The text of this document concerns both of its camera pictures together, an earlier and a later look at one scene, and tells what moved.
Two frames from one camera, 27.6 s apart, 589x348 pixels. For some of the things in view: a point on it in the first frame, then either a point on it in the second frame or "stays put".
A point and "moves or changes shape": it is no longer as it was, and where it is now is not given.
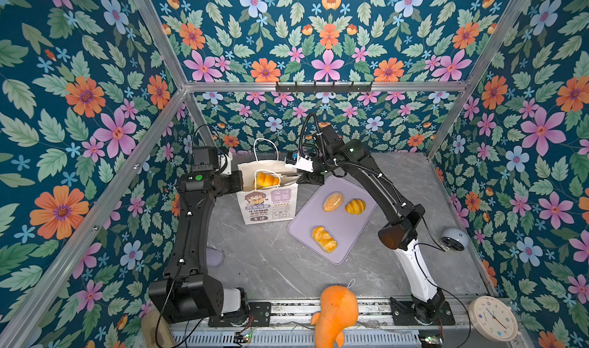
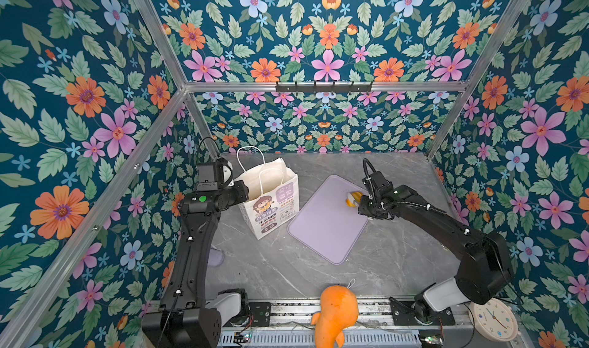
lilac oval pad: x=214 y=257 stays put
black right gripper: x=310 y=178 to x=361 y=208
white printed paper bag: x=271 y=205 moves or changes shape
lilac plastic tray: x=333 y=218 stays put
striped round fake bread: x=356 y=206 moves or changes shape
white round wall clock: x=493 y=318 stays put
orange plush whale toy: x=339 y=309 stays put
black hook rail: x=324 y=88 stays put
